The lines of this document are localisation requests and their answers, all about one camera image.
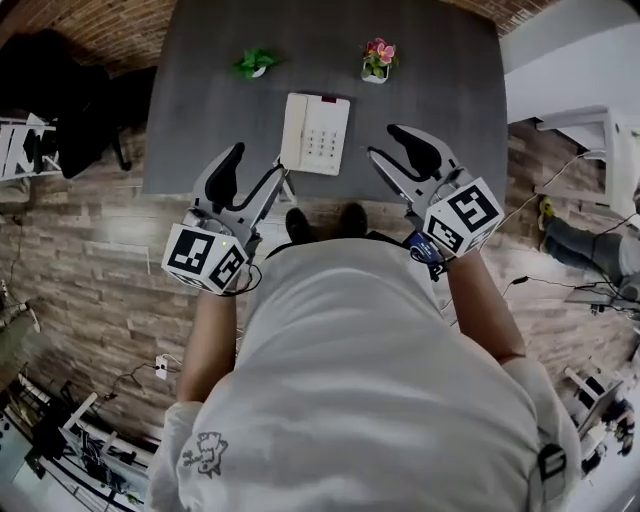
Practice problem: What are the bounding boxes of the pink flowers in white pot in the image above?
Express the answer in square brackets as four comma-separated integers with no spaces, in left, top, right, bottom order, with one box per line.
[360,37,400,84]

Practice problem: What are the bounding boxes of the person's black left shoe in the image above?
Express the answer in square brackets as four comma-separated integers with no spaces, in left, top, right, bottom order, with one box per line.
[284,207,314,246]

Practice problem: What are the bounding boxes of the white floor cable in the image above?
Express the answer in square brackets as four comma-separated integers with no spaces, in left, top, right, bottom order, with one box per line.
[533,151,604,195]

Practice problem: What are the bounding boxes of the green plant in white pot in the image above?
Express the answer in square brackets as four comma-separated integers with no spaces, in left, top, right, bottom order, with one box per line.
[231,47,282,80]

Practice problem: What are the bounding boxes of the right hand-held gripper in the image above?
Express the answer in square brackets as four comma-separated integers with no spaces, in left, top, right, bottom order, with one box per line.
[366,123,505,261]

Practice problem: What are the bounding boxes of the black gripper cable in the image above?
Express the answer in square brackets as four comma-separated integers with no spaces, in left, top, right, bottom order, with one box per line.
[219,262,264,299]

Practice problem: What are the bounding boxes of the black office chair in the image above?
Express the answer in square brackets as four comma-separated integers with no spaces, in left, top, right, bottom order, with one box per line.
[0,28,134,180]

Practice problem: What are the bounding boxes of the black floor cable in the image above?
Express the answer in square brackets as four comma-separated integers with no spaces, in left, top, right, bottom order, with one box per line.
[499,274,626,302]

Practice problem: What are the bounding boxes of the person's black shoe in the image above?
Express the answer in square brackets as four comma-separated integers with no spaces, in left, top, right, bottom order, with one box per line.
[338,201,370,239]
[284,207,314,246]

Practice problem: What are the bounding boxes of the person's right forearm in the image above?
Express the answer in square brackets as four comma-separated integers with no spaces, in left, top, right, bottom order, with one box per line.
[443,245,528,365]

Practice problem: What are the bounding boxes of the grey equipment stand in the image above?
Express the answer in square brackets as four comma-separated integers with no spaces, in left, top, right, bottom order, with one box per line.
[563,366,637,479]

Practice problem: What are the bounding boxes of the white table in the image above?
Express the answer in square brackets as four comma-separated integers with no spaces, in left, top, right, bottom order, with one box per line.
[504,103,640,209]

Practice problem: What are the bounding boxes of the person's black right shoe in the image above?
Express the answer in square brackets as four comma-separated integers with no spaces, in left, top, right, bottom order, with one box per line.
[338,201,370,239]

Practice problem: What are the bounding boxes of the small blue box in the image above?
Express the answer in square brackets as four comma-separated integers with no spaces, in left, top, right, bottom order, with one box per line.
[408,231,446,265]

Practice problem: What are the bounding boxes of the cream desk telephone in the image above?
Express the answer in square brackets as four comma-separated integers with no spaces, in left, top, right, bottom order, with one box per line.
[278,92,352,178]

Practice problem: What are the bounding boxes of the person's white t-shirt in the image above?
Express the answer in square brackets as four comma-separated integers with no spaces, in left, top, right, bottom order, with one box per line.
[147,230,585,512]

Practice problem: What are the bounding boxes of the white metal rack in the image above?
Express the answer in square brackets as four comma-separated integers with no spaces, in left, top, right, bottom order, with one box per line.
[0,113,62,182]

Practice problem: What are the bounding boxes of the dark grey desk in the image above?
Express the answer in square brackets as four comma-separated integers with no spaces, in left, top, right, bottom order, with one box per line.
[142,0,510,205]

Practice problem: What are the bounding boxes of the person's left forearm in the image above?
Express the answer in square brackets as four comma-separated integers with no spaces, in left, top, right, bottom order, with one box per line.
[176,285,242,404]

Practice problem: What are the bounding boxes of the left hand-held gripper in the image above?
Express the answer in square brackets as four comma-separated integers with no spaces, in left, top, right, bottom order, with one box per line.
[161,142,288,297]

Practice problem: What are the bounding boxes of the white desk with cables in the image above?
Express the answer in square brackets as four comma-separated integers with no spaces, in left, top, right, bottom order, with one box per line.
[0,372,162,512]

